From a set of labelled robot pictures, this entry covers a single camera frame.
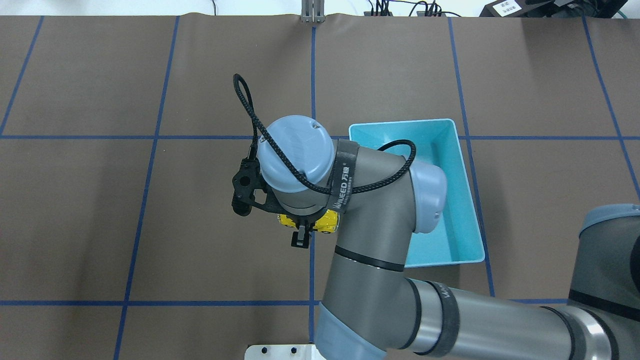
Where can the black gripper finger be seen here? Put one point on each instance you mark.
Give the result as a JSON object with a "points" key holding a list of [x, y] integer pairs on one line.
{"points": [[301, 237]]}

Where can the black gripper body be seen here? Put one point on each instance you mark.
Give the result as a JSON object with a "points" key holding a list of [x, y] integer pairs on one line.
{"points": [[300, 235]]}

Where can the yellow beetle toy car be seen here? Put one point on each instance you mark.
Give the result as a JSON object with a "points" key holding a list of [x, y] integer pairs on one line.
{"points": [[330, 221]]}

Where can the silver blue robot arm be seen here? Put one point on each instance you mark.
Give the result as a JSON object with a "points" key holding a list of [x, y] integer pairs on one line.
{"points": [[370, 306]]}

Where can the turquoise plastic bin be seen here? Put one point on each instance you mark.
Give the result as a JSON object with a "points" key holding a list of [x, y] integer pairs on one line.
{"points": [[455, 238]]}

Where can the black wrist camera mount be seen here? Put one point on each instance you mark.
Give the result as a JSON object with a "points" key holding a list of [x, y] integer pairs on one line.
{"points": [[245, 183]]}

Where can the white pedestal column base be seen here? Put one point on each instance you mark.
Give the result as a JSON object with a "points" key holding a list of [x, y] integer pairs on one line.
{"points": [[282, 352]]}

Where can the aluminium frame post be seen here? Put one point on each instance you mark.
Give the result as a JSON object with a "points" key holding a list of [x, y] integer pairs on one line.
{"points": [[313, 11]]}

